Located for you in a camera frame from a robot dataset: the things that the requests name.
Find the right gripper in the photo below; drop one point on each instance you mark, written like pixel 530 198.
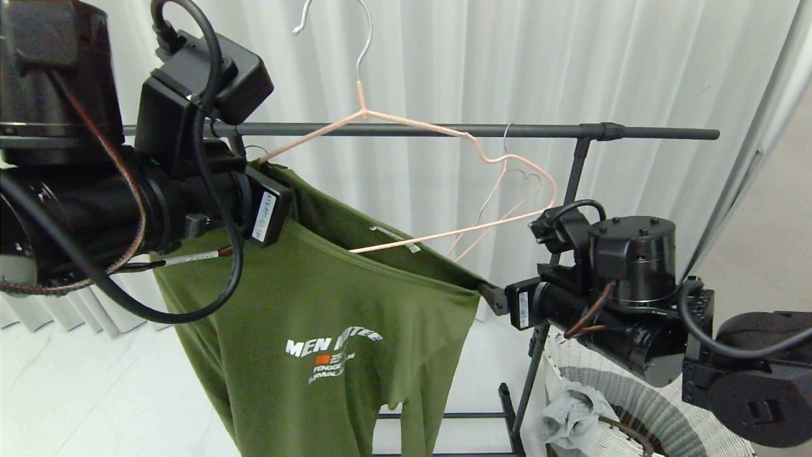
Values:
pixel 558 311

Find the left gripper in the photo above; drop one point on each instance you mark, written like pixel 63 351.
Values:
pixel 279 190

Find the olive green printed T-shirt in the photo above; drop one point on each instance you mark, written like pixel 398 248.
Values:
pixel 304 298

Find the pink clothes hanger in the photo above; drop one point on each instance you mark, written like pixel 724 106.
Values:
pixel 362 113
pixel 505 136

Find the white laundry basket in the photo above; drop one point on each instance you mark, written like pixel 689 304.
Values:
pixel 698 431

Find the black clothes rack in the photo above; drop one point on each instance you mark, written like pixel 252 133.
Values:
pixel 634 132

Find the pale grey garment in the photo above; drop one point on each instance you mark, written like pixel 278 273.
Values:
pixel 571 412

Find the white curtain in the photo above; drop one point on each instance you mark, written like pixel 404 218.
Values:
pixel 444 51

